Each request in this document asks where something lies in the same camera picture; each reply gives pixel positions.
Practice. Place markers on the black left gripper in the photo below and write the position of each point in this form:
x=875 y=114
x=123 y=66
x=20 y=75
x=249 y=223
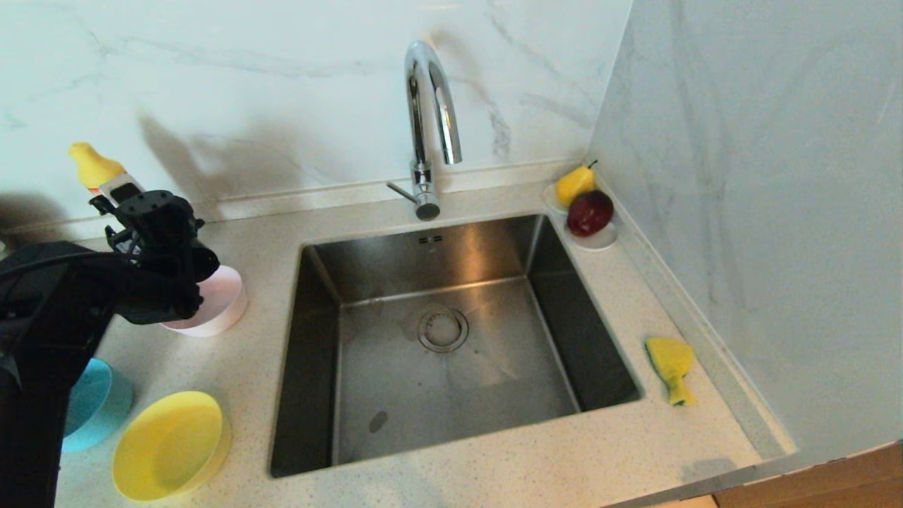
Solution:
x=169 y=279

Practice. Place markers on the orange dish soap bottle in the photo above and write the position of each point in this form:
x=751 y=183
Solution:
x=92 y=166

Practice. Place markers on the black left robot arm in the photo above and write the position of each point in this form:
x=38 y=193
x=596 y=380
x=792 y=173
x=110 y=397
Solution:
x=49 y=303

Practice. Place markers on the stainless steel sink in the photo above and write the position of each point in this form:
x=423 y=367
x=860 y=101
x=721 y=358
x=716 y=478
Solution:
x=395 y=395

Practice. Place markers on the round metal sink drain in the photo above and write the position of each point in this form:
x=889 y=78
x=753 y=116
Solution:
x=443 y=330

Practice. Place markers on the yellow green sponge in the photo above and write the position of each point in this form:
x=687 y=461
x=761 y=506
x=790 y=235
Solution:
x=670 y=356

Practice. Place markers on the pink plastic bowl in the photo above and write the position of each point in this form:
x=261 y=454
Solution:
x=227 y=303

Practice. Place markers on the blue plastic bowl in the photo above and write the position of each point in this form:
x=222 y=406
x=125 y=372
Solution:
x=102 y=406

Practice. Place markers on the yellow plastic bowl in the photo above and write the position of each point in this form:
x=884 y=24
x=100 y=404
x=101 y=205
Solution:
x=168 y=448

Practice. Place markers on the chrome gooseneck faucet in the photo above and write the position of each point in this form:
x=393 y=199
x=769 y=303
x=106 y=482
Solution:
x=421 y=141

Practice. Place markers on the yellow pear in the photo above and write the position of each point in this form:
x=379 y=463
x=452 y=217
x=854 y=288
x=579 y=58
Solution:
x=573 y=185

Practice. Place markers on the dark red apple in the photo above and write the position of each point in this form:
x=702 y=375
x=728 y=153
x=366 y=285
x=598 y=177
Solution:
x=589 y=213

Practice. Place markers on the small white saucer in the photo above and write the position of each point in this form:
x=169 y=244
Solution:
x=601 y=243

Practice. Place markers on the left wrist camera unit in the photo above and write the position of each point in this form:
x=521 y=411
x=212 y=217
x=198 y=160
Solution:
x=123 y=190

